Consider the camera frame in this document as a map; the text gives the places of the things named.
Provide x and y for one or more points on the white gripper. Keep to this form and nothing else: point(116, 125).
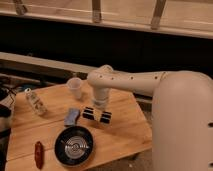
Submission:
point(99, 104)

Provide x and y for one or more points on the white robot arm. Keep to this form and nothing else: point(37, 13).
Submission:
point(182, 110)

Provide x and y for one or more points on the black round pan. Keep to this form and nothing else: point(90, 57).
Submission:
point(73, 146)

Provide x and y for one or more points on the translucent plastic cup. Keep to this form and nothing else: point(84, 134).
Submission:
point(75, 86)

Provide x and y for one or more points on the clear plastic bottle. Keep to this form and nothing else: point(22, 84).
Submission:
point(35, 102)

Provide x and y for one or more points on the red oblong object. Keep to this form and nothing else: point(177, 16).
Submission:
point(38, 155)

